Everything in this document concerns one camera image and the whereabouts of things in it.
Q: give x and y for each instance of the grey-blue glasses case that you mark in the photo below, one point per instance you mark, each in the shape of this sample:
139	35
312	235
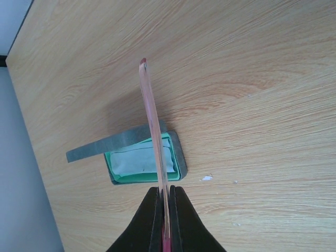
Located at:
175	161

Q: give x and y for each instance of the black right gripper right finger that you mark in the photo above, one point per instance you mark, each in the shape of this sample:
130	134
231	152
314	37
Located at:
188	233

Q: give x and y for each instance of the pink sunglasses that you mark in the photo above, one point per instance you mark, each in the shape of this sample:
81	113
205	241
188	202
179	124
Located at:
153	121

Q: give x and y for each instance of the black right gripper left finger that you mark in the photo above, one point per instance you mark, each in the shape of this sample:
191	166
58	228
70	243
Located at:
144	232

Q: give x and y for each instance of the blue cleaning cloth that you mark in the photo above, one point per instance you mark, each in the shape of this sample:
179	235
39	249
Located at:
135	159

